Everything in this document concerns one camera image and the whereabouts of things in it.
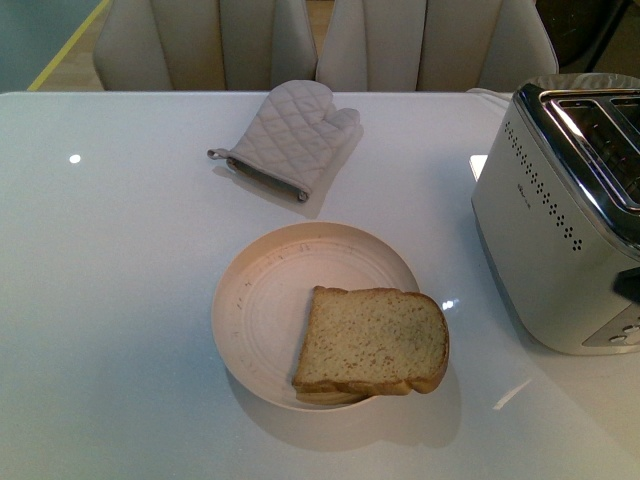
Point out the top bread slice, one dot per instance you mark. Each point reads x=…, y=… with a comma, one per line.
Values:
x=371, y=342

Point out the round beige plate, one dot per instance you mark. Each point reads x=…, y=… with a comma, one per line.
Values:
x=261, y=304

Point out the white silver toaster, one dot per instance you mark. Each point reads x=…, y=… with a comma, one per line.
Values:
x=557, y=209

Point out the bread slice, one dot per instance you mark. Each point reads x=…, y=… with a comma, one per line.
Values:
x=371, y=342
x=330, y=398

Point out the grey quilted oven mitt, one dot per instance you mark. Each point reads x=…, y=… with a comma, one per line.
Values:
x=294, y=137

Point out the beige upholstered chair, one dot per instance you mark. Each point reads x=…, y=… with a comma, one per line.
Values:
x=204, y=45
x=406, y=46

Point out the white folded cloth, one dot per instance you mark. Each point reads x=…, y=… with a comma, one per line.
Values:
x=501, y=99

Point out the left beige upholstered chair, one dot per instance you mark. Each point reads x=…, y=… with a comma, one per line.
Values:
x=204, y=45

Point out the bottom bread slice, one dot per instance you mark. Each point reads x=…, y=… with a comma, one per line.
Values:
x=330, y=398

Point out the right beige upholstered chair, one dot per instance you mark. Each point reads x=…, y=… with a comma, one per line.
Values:
x=406, y=46

